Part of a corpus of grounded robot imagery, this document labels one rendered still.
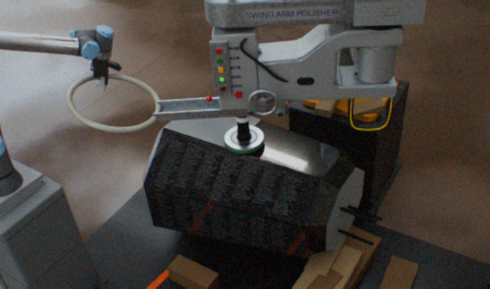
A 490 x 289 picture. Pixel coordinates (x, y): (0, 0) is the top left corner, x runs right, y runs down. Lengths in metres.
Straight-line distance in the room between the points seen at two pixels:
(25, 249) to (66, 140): 1.93
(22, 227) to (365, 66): 1.85
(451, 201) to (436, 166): 0.37
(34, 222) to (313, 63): 1.60
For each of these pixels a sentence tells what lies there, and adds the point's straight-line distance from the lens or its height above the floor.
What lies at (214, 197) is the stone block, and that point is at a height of 0.67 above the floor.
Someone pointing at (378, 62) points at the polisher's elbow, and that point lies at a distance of 2.58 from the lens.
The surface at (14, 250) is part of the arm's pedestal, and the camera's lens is 2.94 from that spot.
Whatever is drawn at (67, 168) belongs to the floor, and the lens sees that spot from 4.46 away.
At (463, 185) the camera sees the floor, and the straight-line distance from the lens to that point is 4.13.
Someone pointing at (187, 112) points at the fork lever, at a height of 1.13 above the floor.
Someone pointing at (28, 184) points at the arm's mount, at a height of 0.92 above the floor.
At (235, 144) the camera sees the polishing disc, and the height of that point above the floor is 0.91.
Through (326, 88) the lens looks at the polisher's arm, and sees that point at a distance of 2.62.
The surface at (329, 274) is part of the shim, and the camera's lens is 3.11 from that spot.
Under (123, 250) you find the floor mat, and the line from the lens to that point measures 3.67.
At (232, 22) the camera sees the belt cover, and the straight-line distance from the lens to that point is 2.44.
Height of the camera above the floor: 2.71
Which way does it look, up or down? 39 degrees down
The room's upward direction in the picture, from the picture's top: 5 degrees counter-clockwise
